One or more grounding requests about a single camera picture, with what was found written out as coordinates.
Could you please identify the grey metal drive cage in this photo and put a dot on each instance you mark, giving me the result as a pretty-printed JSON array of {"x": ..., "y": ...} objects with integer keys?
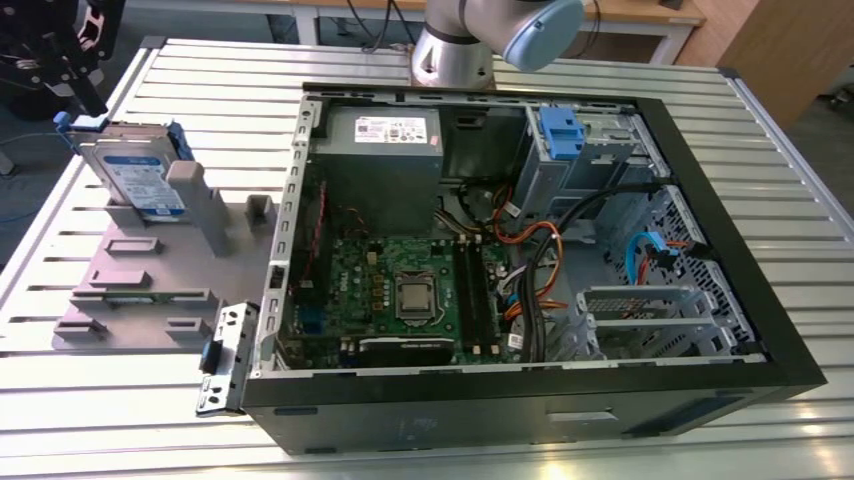
[{"x": 553, "y": 180}]

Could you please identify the green motherboard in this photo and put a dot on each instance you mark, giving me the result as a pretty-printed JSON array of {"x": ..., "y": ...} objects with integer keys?
[{"x": 433, "y": 255}]

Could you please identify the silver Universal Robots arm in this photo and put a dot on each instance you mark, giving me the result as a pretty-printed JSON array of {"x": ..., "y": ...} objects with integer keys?
[{"x": 453, "y": 55}]

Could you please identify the black RAM slot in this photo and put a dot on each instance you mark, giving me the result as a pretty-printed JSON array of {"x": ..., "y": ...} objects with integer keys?
[
  {"x": 468, "y": 295},
  {"x": 484, "y": 295}
]

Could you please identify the wooden cabinet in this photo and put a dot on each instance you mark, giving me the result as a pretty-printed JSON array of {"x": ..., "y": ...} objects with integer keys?
[{"x": 787, "y": 50}]

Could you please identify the wooden desk white frame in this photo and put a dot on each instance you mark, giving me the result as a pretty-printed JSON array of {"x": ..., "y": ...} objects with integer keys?
[{"x": 673, "y": 15}]

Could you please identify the grey power supply unit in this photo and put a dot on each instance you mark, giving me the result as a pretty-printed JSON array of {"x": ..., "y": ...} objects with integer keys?
[{"x": 380, "y": 190}]

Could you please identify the grey parts rack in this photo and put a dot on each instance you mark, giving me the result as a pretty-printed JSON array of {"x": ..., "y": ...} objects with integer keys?
[{"x": 173, "y": 270}]

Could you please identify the metal expansion slot bracket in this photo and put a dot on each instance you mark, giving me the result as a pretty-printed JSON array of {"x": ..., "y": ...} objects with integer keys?
[{"x": 233, "y": 350}]

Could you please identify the green RAM stick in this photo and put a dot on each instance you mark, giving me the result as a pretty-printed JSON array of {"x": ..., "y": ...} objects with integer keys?
[{"x": 136, "y": 300}]

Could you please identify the black PC case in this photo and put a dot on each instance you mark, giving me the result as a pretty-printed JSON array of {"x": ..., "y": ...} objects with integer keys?
[{"x": 467, "y": 410}]

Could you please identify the blue plastic drive latch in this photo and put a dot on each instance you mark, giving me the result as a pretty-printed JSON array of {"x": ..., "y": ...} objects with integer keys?
[{"x": 560, "y": 132}]

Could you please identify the black graphics card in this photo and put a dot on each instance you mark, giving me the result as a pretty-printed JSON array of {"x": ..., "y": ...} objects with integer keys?
[{"x": 400, "y": 350}]

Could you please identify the silver CPU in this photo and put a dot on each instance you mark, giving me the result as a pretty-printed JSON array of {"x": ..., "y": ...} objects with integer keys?
[{"x": 414, "y": 299}]

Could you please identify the CPU socket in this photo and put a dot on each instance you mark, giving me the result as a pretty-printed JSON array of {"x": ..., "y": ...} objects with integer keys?
[{"x": 413, "y": 276}]

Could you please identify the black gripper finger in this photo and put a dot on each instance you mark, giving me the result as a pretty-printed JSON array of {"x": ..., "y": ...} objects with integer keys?
[
  {"x": 46, "y": 60},
  {"x": 113, "y": 25}
]

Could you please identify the hard disk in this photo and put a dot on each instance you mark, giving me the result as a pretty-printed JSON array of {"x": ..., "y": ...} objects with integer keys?
[{"x": 142, "y": 180}]

